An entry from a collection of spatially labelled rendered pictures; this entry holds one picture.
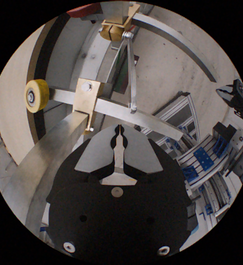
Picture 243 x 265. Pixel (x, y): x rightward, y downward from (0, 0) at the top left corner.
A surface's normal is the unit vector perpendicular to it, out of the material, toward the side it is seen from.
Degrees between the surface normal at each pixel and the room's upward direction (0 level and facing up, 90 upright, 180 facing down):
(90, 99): 0
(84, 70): 0
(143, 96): 0
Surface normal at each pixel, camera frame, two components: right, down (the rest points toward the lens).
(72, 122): 0.33, -0.80
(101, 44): -0.01, 0.53
